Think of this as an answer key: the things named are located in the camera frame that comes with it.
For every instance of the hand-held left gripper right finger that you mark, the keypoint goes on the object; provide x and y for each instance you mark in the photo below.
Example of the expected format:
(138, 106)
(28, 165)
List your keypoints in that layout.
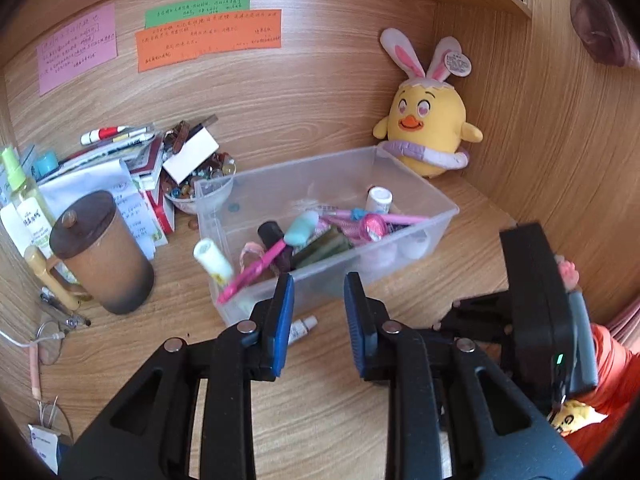
(357, 330)

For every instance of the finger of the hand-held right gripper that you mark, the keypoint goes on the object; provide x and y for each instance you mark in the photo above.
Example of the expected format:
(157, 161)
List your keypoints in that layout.
(475, 317)

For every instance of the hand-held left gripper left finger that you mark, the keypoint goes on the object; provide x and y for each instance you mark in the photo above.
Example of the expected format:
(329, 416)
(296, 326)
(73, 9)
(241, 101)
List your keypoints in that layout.
(282, 330)

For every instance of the pink brush with teal cap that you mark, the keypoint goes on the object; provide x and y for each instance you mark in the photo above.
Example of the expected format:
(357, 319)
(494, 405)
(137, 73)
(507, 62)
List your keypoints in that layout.
(270, 257)

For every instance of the green glass bottle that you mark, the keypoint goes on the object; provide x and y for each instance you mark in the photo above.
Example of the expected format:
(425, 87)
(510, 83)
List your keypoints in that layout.
(325, 250)

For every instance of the pink round container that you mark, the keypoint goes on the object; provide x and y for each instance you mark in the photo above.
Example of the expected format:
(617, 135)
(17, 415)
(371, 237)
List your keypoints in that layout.
(375, 226)

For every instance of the clear plastic storage box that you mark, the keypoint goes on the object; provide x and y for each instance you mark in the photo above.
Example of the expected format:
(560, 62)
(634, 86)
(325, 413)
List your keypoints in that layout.
(425, 200)

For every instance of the person's right forearm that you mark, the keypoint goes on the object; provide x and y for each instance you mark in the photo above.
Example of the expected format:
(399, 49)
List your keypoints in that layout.
(610, 360)

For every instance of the small white tube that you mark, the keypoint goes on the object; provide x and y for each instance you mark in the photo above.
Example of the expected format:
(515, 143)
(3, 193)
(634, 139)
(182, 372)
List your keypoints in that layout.
(303, 329)

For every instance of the dark maroon tube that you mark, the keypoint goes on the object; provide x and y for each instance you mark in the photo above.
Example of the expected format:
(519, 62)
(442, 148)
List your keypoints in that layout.
(274, 240)

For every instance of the white round jar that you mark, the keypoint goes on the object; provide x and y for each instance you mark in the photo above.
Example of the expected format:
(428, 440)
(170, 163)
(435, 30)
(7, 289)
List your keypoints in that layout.
(415, 247)

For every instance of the pink striped cloth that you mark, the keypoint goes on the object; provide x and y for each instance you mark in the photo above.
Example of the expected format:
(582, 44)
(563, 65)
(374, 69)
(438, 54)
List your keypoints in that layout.
(627, 320)

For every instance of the white tube with yellow label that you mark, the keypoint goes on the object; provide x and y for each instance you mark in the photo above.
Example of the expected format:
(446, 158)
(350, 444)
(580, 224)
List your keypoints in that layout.
(214, 260)

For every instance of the pink pen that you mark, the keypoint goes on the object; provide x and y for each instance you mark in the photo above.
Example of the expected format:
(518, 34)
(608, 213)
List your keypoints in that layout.
(405, 218)

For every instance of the small white bottle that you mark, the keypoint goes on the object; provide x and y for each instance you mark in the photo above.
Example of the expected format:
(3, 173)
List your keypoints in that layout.
(378, 200)

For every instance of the orange jacket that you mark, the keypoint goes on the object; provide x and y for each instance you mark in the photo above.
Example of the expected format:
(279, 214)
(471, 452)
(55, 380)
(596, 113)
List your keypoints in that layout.
(595, 442)

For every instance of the glass bowl of beads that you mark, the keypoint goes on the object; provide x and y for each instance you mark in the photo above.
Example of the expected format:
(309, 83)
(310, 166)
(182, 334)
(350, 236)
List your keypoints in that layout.
(200, 192)

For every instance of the red and white carton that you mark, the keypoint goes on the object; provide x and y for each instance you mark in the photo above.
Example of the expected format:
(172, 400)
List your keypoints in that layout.
(162, 210)

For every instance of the brown lidded mug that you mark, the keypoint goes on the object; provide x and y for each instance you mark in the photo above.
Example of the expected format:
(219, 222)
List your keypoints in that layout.
(100, 255)

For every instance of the yellow chick plush toy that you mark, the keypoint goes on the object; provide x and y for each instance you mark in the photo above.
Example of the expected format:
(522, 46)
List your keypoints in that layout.
(430, 120)

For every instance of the brown leather pouch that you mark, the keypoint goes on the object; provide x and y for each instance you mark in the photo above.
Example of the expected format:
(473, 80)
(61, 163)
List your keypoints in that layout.
(180, 135)

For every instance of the eyeglasses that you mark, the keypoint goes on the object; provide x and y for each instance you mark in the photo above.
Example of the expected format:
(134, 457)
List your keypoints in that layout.
(50, 352)

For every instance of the pile of books and papers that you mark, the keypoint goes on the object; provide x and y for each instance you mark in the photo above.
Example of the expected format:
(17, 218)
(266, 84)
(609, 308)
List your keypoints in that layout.
(95, 180)

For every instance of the white pen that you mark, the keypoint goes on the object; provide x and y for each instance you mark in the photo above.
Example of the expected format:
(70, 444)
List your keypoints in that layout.
(132, 137)

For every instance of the red and white marker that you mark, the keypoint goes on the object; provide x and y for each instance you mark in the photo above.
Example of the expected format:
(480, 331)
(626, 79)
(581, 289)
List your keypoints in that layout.
(107, 134)

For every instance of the blue and white card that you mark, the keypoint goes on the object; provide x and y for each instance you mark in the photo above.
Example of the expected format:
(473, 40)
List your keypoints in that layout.
(45, 445)

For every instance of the teal round cap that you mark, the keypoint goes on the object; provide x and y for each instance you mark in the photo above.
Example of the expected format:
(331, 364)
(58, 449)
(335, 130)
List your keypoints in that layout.
(47, 162)

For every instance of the dusky pink cloth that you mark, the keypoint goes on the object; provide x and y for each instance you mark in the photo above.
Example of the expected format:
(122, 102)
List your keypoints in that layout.
(600, 25)

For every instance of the yellow green spray bottle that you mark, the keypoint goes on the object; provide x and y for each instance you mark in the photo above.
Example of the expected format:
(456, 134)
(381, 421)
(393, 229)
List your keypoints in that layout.
(22, 195)

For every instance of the orange paper note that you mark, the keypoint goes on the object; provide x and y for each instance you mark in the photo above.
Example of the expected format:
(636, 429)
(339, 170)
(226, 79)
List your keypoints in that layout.
(207, 40)

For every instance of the green paper note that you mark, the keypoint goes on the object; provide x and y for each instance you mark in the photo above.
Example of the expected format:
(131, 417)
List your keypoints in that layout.
(197, 10)

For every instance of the pink paper note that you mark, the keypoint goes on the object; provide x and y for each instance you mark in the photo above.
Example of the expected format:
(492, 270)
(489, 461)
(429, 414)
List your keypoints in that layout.
(77, 47)

